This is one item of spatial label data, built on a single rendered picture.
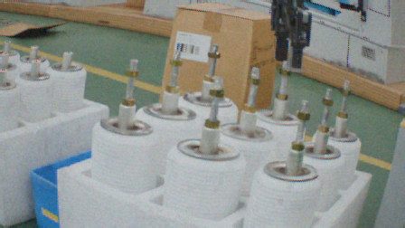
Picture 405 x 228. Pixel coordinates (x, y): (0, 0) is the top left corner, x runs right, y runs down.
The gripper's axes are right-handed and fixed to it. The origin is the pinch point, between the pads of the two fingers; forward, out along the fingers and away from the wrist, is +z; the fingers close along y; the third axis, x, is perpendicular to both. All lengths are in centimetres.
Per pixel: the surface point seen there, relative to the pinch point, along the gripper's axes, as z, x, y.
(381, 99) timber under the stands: 34, 102, -138
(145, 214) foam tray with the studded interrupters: 17.4, -23.2, 21.3
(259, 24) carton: 7, 25, -94
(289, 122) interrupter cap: 9.5, 0.8, 2.0
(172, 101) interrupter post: 7.6, -17.0, 2.0
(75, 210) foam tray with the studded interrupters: 21.7, -32.6, 13.5
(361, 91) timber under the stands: 34, 94, -148
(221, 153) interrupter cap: 9.5, -13.8, 18.0
